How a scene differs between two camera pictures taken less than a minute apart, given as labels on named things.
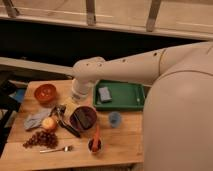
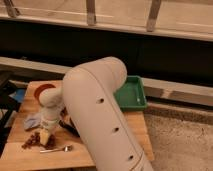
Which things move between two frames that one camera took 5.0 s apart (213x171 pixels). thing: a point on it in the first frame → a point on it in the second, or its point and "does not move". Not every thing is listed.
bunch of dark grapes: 42,138 does not move
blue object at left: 18,95 does not move
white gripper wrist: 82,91 → 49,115
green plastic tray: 125,95 does not move
